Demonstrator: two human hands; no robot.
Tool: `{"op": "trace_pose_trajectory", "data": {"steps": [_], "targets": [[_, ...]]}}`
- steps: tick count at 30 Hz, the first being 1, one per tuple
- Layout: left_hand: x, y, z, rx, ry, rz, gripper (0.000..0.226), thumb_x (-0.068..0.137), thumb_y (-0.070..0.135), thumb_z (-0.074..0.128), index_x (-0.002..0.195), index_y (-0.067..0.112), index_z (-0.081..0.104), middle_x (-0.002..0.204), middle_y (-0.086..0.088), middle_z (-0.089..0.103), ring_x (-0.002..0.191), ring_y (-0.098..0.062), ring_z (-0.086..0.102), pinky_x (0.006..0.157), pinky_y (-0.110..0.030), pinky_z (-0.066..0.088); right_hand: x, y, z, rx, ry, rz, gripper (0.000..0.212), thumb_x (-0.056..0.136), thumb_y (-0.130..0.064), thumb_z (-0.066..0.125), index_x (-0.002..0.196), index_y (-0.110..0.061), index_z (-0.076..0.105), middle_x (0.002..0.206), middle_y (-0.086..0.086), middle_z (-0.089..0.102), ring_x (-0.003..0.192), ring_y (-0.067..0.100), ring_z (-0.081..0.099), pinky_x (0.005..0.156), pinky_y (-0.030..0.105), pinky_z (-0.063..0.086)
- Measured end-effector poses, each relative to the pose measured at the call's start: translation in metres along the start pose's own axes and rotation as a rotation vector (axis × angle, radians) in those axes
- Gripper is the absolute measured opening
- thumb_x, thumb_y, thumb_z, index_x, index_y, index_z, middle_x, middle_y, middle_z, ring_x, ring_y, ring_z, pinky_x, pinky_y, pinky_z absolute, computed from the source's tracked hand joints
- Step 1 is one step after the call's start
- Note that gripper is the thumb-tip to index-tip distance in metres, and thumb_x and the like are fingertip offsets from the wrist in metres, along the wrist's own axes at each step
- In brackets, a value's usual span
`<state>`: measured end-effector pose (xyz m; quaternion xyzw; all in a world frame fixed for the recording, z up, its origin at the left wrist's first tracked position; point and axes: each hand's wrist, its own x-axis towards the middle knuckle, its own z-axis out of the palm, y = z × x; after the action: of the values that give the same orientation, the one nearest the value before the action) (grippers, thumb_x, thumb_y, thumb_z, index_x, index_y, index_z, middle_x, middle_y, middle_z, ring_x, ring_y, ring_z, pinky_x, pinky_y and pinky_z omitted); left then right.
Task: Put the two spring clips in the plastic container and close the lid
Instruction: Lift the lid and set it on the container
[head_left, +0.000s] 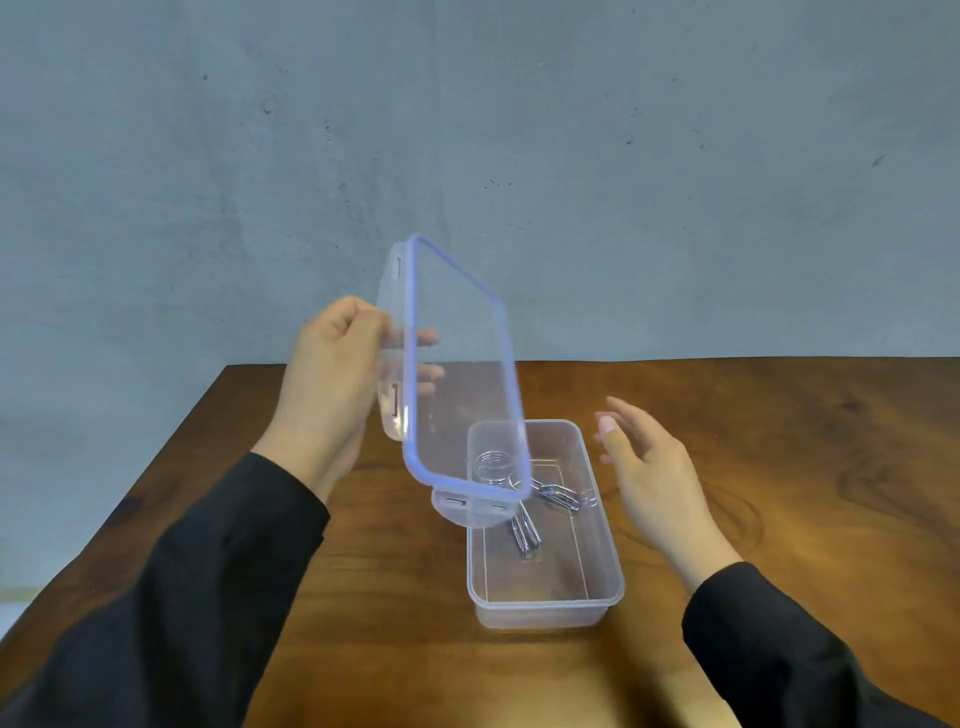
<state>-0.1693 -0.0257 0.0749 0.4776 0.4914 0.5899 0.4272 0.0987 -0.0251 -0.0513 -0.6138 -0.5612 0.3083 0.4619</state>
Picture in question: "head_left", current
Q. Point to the clear plastic container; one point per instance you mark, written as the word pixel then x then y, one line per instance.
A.
pixel 547 559

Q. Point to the small silver paper clip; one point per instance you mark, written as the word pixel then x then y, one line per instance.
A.
pixel 589 497

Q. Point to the person's right thumb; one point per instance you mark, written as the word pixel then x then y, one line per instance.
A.
pixel 616 442

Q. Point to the person's right hand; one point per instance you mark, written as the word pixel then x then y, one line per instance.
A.
pixel 664 487

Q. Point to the large silver paper clip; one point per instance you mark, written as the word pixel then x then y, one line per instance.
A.
pixel 526 531
pixel 559 496

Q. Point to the person's right forearm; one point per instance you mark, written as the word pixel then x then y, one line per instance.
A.
pixel 780 652

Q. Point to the person's left hand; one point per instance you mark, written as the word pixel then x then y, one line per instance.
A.
pixel 324 390

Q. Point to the metal coil spring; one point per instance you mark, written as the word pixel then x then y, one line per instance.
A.
pixel 493 468

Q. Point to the person's left forearm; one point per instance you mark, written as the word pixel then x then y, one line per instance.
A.
pixel 161 600

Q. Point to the person's left thumb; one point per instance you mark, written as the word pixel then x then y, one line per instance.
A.
pixel 358 321

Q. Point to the clear lid with blue seal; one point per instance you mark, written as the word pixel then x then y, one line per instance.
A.
pixel 457 375

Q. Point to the person's left middle finger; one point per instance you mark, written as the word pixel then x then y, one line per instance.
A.
pixel 420 373

